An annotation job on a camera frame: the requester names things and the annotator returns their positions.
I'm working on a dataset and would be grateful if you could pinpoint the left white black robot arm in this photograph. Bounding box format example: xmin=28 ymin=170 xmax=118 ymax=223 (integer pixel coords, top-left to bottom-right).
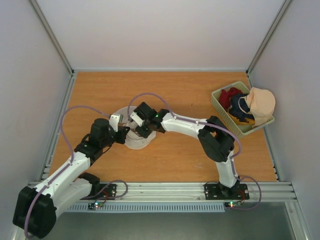
xmin=12 ymin=114 xmax=130 ymax=239

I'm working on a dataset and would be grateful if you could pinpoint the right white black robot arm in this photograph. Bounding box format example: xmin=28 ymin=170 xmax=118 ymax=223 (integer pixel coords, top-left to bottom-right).
xmin=128 ymin=102 xmax=239 ymax=199

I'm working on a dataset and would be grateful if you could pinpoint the beige bra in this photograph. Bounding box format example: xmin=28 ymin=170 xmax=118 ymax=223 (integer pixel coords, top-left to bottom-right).
xmin=245 ymin=87 xmax=276 ymax=128

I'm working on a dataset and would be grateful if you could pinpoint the left circuit board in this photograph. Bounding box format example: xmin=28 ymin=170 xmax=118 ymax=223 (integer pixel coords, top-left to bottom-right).
xmin=87 ymin=201 xmax=104 ymax=210

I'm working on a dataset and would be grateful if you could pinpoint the circuit board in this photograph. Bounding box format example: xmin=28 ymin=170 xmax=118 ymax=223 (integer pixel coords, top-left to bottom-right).
xmin=87 ymin=201 xmax=104 ymax=210
xmin=224 ymin=200 xmax=245 ymax=208

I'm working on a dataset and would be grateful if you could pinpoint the red garment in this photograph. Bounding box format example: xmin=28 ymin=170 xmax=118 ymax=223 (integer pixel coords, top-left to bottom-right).
xmin=218 ymin=87 xmax=243 ymax=110

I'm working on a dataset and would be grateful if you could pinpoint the green perforated plastic basket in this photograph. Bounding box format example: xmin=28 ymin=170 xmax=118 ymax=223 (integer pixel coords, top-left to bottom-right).
xmin=211 ymin=81 xmax=275 ymax=139

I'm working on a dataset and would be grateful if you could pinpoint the navy blue garment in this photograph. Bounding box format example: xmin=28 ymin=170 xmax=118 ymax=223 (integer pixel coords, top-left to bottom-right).
xmin=228 ymin=94 xmax=254 ymax=120

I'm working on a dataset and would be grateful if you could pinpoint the yellow garment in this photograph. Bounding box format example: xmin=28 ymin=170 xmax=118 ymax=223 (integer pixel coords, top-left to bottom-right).
xmin=229 ymin=114 xmax=255 ymax=126

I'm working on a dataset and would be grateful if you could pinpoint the right circuit board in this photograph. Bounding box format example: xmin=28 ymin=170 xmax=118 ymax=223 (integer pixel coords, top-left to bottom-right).
xmin=224 ymin=200 xmax=245 ymax=208

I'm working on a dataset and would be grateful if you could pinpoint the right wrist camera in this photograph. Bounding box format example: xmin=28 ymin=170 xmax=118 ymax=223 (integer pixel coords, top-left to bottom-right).
xmin=130 ymin=111 xmax=144 ymax=127

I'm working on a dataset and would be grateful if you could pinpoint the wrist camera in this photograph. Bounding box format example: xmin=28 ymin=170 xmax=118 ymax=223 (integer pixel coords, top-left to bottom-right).
xmin=130 ymin=111 xmax=144 ymax=127
xmin=109 ymin=113 xmax=123 ymax=132

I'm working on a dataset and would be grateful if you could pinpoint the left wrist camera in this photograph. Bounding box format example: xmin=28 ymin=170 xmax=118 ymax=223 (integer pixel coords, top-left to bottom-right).
xmin=109 ymin=113 xmax=123 ymax=132

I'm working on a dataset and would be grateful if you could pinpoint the aluminium front rail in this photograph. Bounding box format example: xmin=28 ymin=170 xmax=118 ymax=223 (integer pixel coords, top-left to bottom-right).
xmin=23 ymin=181 xmax=297 ymax=202

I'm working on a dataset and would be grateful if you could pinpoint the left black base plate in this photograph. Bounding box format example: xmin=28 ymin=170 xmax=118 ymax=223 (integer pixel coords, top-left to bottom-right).
xmin=83 ymin=183 xmax=117 ymax=200

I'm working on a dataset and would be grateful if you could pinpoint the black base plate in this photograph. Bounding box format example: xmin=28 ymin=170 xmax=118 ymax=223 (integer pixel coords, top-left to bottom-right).
xmin=204 ymin=181 xmax=250 ymax=201
xmin=83 ymin=183 xmax=117 ymax=200

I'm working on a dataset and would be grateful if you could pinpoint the grey slotted cable duct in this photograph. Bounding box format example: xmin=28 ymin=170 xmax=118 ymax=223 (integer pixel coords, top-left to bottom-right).
xmin=66 ymin=202 xmax=225 ymax=214

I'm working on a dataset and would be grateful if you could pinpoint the left aluminium side rail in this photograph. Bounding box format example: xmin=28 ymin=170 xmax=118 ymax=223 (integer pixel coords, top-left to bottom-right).
xmin=38 ymin=71 xmax=77 ymax=181

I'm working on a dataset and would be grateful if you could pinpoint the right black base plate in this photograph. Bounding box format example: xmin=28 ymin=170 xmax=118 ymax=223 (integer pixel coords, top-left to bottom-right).
xmin=204 ymin=181 xmax=250 ymax=201

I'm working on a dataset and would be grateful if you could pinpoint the left aluminium frame post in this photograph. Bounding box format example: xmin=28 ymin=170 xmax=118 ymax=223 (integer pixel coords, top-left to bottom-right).
xmin=29 ymin=0 xmax=74 ymax=76

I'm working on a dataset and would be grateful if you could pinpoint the aluminium frame post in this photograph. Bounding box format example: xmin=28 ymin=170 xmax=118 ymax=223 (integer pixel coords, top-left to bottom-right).
xmin=246 ymin=0 xmax=293 ymax=75
xmin=29 ymin=0 xmax=74 ymax=76

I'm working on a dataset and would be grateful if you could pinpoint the right aluminium frame post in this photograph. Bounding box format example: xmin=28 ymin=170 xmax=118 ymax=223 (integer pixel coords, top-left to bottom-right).
xmin=246 ymin=0 xmax=293 ymax=75

